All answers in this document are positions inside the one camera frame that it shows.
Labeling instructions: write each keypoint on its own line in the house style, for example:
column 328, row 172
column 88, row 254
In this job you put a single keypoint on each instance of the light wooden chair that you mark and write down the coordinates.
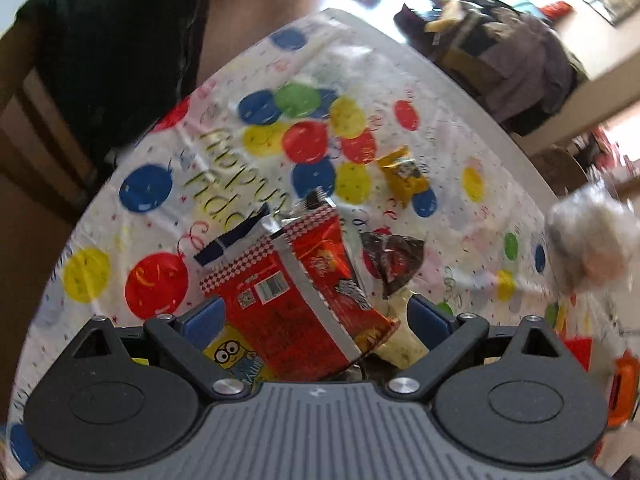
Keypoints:
column 557, row 170

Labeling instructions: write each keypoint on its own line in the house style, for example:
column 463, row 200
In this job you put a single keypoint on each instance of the orange plastic object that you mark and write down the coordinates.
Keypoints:
column 625, row 390

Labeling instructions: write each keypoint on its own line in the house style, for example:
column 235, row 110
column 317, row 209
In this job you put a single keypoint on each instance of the pile of clothes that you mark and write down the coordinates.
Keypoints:
column 520, row 50

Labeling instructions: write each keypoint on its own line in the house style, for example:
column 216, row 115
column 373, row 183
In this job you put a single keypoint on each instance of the small yellow snack packet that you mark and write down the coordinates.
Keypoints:
column 404, row 175

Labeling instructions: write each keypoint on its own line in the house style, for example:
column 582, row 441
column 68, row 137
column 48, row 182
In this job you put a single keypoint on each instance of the cream snack packet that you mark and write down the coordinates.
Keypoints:
column 402, row 332

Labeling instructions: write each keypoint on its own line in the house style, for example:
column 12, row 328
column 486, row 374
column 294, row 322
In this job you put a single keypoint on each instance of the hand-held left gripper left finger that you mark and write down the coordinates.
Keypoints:
column 202, row 318

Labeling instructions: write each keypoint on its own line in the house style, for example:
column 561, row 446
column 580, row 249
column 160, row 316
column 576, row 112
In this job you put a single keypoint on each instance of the red snack packet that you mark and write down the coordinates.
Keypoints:
column 295, row 305

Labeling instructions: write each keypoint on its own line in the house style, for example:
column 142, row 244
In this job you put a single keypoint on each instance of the black garment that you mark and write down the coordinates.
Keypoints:
column 115, row 45

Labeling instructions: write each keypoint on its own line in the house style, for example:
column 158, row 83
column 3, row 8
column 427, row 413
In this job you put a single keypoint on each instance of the yellow cartoon snack packet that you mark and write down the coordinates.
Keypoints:
column 235, row 355

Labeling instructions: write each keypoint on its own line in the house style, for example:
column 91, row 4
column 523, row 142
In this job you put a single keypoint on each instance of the balloon print tablecloth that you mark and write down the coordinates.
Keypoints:
column 350, row 80

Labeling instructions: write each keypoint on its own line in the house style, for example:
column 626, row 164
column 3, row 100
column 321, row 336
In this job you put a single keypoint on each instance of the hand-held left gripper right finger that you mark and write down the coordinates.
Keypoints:
column 426, row 318

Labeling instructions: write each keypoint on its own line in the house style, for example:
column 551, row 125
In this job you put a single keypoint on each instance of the clear plastic bag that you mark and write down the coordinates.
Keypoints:
column 590, row 232

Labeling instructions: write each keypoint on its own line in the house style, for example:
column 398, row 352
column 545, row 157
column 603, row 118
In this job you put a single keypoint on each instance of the dark brown candy packet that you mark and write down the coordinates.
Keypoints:
column 395, row 260

